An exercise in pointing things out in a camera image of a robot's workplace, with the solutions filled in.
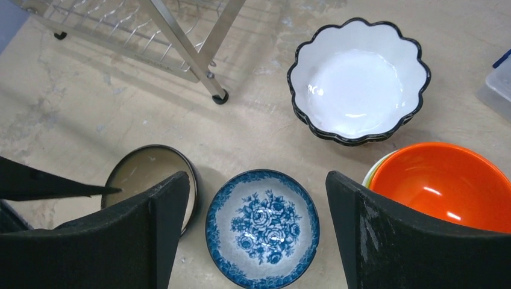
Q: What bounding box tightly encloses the teal blue bowl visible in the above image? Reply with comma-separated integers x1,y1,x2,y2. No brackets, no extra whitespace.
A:
101,144,204,235

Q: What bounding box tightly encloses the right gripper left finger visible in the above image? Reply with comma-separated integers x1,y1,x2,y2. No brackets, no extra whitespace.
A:
1,171,190,288

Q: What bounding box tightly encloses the white fluted bowl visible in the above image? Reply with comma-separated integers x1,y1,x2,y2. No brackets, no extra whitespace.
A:
293,108,416,147
286,17,431,140

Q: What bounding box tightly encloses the orange bowl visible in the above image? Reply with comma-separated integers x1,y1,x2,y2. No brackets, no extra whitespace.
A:
362,149,400,189

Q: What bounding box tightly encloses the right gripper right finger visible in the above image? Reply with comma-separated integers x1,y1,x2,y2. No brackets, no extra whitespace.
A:
325,170,510,288

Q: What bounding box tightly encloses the clear plastic organizer box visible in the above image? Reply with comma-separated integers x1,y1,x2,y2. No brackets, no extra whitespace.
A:
476,50,510,123

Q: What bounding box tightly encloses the red-orange bowl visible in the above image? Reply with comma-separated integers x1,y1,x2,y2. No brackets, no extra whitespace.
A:
365,142,510,233

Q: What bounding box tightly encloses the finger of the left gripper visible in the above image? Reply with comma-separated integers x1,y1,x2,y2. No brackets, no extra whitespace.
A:
1,157,122,201

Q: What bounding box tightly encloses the metal two-tier dish rack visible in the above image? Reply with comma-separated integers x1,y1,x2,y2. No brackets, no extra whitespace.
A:
15,1,244,105

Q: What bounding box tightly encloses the white blue floral bowl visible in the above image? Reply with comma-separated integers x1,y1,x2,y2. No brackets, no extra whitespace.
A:
205,169,320,288

